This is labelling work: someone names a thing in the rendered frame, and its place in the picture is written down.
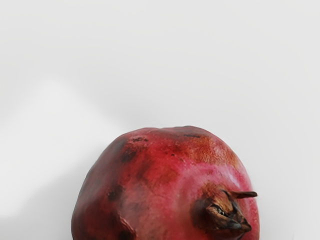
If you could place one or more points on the red pomegranate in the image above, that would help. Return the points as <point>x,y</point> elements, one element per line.
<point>160,185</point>

